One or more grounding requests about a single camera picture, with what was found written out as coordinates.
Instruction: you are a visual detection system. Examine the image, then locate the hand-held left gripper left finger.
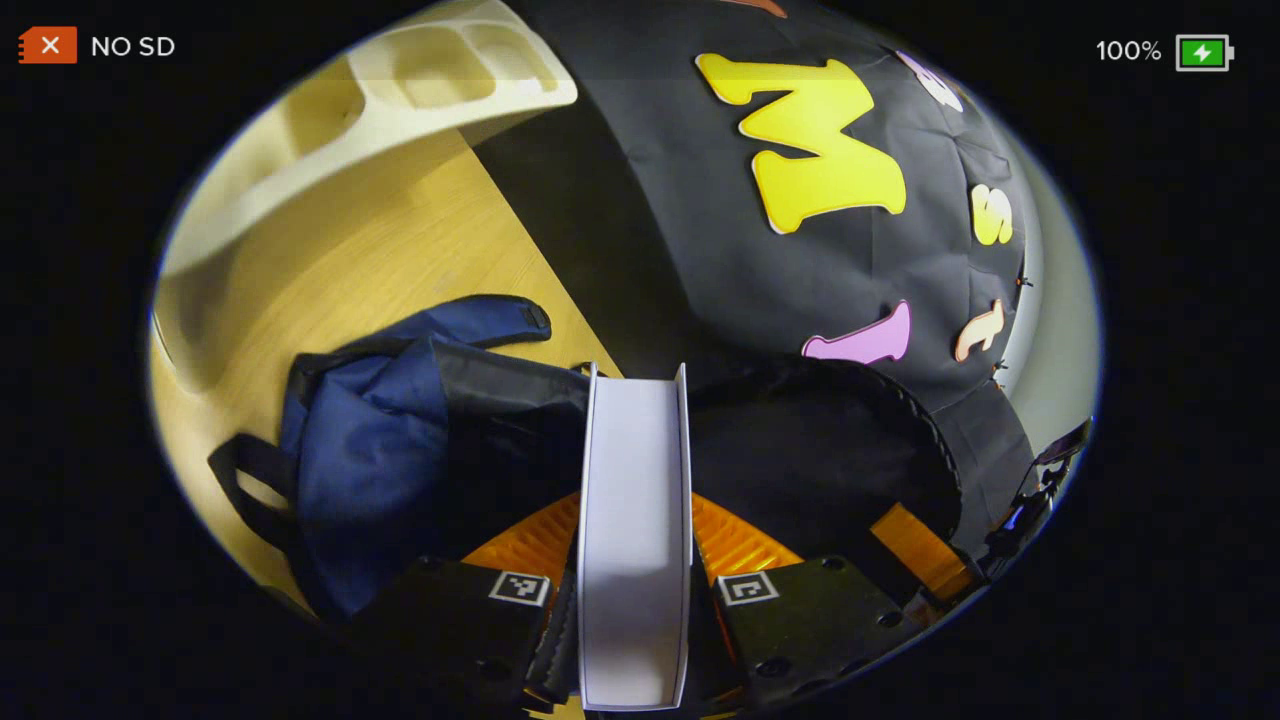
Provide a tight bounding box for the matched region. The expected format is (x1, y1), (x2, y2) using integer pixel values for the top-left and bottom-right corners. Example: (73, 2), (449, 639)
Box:
(345, 490), (583, 716)

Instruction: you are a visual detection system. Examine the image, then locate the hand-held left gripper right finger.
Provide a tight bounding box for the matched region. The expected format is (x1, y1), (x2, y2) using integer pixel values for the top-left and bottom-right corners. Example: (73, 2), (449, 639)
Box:
(688, 490), (926, 713)

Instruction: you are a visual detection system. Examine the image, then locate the blue schoolbag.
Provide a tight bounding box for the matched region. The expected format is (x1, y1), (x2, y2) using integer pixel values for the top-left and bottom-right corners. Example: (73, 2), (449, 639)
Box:
(207, 293), (966, 626)

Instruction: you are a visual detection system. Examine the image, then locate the white spine book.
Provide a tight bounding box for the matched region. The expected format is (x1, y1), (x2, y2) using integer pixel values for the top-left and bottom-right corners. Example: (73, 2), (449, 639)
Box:
(577, 362), (694, 713)

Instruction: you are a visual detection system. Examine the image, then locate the white plastic bookshelf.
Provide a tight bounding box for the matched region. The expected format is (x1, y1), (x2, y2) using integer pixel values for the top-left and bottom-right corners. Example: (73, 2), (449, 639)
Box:
(150, 0), (579, 393)

